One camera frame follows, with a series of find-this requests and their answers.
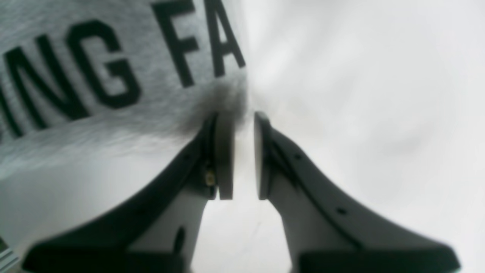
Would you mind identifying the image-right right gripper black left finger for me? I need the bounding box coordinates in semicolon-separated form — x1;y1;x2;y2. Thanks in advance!
22;112;235;273

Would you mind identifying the grey T-shirt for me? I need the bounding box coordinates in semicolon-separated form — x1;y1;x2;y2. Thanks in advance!
0;0;247;178

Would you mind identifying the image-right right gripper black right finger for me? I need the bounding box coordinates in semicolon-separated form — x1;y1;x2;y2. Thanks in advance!
253;111;461;273

